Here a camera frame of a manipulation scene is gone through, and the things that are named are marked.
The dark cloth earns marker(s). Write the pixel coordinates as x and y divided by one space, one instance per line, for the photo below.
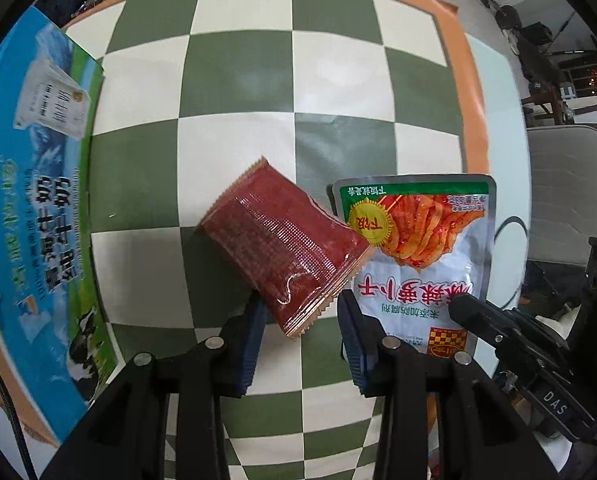
68 5

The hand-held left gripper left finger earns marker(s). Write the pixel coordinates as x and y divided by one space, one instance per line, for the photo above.
251 345

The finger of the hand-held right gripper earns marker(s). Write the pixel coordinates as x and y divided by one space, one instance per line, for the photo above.
528 355

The blue milk carton box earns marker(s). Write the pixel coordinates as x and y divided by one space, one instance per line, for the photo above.
28 210

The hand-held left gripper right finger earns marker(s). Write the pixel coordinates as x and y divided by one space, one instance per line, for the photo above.
356 345

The silver pickled radish pouch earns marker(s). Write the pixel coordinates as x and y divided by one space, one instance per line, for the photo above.
428 270

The green white checkered mat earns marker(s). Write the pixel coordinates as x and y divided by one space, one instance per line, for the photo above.
288 85

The wooden chair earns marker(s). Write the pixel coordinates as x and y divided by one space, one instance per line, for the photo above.
573 110

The white chair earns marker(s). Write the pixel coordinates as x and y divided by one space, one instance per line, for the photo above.
568 185

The black tripod equipment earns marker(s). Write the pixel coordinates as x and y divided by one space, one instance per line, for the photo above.
528 45

